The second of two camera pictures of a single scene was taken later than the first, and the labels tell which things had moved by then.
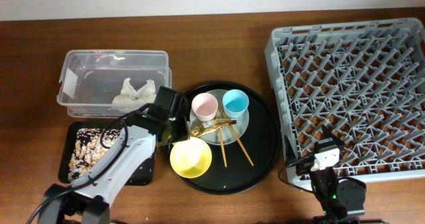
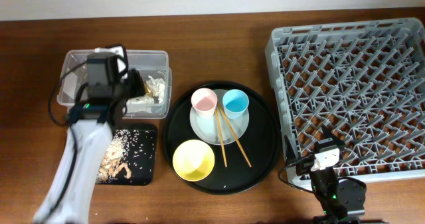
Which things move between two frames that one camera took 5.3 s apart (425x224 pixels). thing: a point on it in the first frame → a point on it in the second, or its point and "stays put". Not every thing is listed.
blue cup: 235,103 stays put
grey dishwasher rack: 366,80 stays put
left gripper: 183,131 → 133,76
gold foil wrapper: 209,127 → 147,90
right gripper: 327,134 stays put
